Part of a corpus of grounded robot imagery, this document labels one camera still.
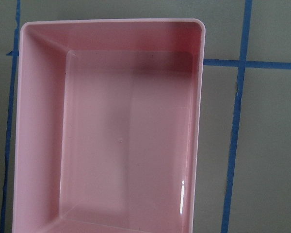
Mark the pink plastic bin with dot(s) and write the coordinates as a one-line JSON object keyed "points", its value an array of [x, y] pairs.
{"points": [[107, 125]]}

